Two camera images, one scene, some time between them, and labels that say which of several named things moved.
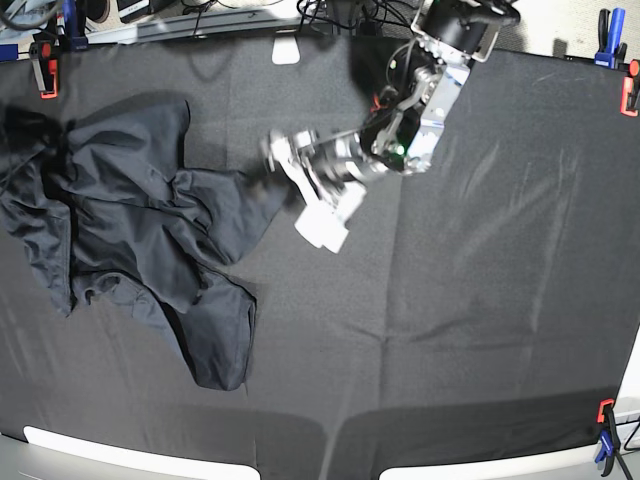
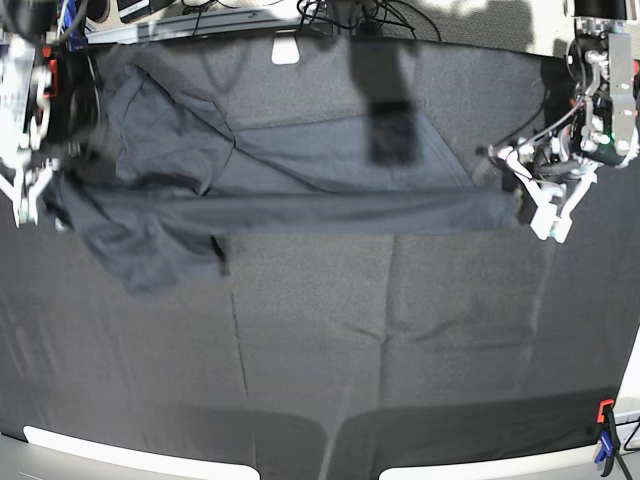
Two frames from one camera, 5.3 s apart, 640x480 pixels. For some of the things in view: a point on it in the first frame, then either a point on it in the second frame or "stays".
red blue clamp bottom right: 609,437 stays
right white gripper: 334,202 → 553,218
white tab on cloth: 285,51 stays
